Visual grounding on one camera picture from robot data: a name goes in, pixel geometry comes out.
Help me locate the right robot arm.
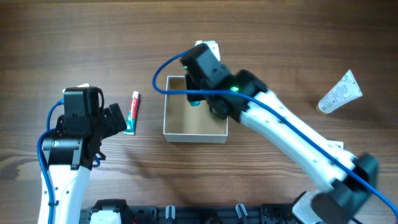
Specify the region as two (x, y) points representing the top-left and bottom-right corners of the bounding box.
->
(180, 44), (379, 223)

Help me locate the right blue cable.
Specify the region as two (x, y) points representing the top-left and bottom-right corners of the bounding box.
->
(152, 49), (398, 224)

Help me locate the green white soap box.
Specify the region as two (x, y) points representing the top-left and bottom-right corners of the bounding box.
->
(328, 140), (344, 149)

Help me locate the red teal toothpaste tube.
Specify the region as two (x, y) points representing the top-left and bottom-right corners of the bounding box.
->
(124, 91), (140, 135)

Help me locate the white cardboard box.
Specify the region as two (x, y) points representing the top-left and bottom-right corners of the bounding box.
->
(163, 75), (229, 144)

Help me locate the blue cable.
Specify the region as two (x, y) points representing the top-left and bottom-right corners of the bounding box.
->
(36, 98), (102, 224)
(152, 49), (398, 224)

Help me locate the blue mouthwash bottle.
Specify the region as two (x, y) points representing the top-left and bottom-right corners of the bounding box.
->
(189, 100), (201, 106)

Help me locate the white lotion tube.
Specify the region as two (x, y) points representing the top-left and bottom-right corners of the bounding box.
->
(316, 70), (363, 114)

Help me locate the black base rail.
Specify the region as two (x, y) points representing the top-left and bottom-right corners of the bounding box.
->
(79, 199), (300, 224)

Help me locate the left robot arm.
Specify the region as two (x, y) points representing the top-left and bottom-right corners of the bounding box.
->
(37, 86), (127, 223)

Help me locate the left blue cable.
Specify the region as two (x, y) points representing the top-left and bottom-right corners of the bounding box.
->
(36, 98), (102, 224)

